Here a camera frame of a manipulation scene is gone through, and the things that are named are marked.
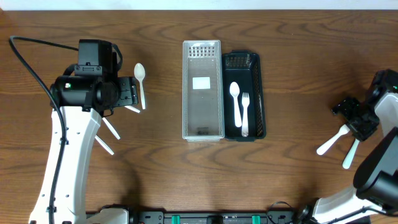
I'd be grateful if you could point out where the translucent plastic spoon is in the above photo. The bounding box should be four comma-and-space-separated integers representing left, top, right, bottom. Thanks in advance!
134, 63, 146, 110

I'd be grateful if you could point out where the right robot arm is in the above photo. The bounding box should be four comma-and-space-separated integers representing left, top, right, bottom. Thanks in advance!
310, 93, 397, 223

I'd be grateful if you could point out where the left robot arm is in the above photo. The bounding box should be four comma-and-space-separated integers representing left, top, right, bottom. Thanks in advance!
29, 73, 137, 223

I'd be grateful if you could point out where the white plastic spoon upper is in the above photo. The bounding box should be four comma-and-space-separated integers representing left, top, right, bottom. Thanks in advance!
124, 105, 141, 113

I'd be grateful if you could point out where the white plastic spoon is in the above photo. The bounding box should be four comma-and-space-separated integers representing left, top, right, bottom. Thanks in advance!
124, 105, 141, 113
95, 135, 114, 156
102, 117, 121, 140

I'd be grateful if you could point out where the white plastic spoon middle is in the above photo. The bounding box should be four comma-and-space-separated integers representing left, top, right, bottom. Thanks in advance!
102, 117, 121, 140

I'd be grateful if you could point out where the white plastic spoon lower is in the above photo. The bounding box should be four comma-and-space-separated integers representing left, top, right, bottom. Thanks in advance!
95, 135, 114, 156

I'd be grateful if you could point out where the white label sticker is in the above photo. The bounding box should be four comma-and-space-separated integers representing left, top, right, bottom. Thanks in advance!
192, 77, 211, 90

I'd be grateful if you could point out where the clear plastic basket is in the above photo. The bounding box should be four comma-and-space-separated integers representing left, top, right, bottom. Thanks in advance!
182, 40, 224, 142

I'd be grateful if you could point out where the white spoon in basket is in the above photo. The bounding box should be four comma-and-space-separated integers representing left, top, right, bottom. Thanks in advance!
229, 82, 242, 128

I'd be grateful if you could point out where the black plastic basket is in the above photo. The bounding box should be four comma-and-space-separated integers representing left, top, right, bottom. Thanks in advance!
221, 50, 266, 141

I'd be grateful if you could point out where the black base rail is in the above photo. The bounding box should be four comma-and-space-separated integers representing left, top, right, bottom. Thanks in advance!
86, 204, 371, 224

